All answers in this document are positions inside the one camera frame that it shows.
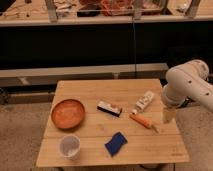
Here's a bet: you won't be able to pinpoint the orange toy carrot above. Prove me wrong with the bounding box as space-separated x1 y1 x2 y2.
129 114 158 132

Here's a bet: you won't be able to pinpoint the white plastic bottle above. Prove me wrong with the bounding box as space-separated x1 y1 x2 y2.
132 91 155 114

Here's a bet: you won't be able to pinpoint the cluttered background shelf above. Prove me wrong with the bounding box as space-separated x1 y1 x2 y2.
0 0 213 27

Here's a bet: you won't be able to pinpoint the blue sponge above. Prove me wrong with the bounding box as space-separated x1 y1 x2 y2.
105 132 128 156

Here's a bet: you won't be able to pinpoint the orange ceramic bowl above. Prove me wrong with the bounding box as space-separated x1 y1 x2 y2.
51 99 85 129

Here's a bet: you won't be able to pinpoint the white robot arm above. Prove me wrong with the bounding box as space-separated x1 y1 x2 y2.
161 60 213 123

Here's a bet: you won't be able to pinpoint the grey metal bench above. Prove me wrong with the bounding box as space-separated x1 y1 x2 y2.
0 63 169 104

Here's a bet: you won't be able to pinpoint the white plastic cup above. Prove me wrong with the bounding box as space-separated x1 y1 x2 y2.
59 134 80 160

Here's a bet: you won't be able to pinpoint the black white board eraser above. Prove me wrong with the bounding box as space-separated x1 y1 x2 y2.
97 101 122 117

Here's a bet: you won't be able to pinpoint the wooden folding table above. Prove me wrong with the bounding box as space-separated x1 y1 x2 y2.
36 79 189 167

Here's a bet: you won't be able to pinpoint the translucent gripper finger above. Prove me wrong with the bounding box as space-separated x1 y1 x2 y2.
163 108 176 124

